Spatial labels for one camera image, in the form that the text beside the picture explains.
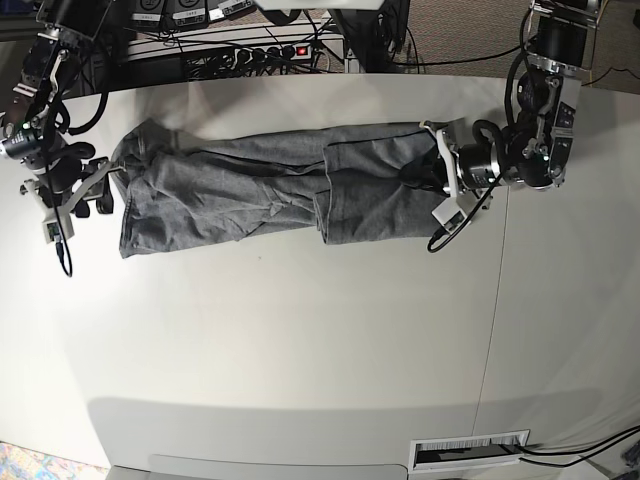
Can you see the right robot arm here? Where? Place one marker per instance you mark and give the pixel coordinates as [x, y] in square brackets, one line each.
[67, 176]

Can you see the black power adapters on floor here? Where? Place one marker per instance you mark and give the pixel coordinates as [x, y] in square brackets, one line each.
[183, 14]

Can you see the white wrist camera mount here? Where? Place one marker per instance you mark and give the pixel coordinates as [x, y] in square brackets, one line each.
[468, 173]
[58, 207]

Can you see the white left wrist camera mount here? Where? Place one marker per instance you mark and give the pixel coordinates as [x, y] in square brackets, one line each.
[468, 173]

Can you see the white cable grommet slot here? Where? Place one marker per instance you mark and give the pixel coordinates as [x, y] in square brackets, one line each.
[466, 453]

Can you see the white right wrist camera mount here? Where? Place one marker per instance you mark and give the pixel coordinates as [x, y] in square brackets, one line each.
[58, 207]

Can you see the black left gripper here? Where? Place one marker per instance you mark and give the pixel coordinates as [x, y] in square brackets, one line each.
[428, 173]

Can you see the grey T-shirt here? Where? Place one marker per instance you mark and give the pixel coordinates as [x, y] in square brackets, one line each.
[343, 181]

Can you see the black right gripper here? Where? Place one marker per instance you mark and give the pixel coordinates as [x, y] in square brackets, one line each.
[101, 195]

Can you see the black power strip red switch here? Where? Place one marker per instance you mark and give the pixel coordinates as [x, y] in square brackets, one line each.
[272, 55]

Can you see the grey table leg column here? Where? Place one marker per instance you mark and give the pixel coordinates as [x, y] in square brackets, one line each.
[353, 29]

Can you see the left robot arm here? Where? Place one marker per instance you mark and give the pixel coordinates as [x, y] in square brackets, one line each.
[540, 102]

